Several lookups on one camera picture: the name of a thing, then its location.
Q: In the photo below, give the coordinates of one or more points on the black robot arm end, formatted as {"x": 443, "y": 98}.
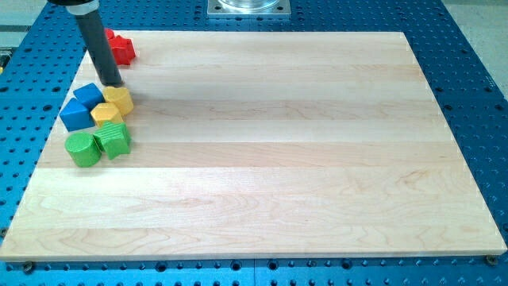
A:
{"x": 69, "y": 2}

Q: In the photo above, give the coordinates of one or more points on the blue triangle block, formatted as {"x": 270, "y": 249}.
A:
{"x": 76, "y": 116}

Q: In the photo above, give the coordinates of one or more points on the light wooden board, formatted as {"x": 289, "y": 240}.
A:
{"x": 258, "y": 145}

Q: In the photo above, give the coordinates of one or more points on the green star block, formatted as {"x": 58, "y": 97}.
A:
{"x": 113, "y": 139}

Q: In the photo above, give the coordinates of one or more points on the yellow heart block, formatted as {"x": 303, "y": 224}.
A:
{"x": 120, "y": 97}

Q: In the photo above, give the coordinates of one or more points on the yellow hexagon block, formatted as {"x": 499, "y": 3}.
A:
{"x": 106, "y": 112}

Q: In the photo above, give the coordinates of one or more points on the red star block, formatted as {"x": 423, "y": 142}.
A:
{"x": 122, "y": 49}

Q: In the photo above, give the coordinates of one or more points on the blue cube block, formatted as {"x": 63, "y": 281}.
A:
{"x": 89, "y": 95}

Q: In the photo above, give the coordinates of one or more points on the green cylinder block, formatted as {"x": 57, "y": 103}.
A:
{"x": 83, "y": 149}

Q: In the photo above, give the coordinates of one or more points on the red block behind rod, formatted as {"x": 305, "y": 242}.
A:
{"x": 109, "y": 34}

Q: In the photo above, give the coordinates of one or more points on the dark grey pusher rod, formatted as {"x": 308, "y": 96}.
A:
{"x": 93, "y": 33}

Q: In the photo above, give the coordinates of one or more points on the left front board screw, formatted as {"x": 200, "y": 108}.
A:
{"x": 28, "y": 267}

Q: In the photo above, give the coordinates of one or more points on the board screw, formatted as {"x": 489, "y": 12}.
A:
{"x": 491, "y": 260}
{"x": 28, "y": 267}

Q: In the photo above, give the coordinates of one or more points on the right front board screw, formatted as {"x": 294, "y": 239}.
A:
{"x": 491, "y": 260}

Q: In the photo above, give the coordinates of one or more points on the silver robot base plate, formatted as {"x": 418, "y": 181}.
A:
{"x": 248, "y": 7}

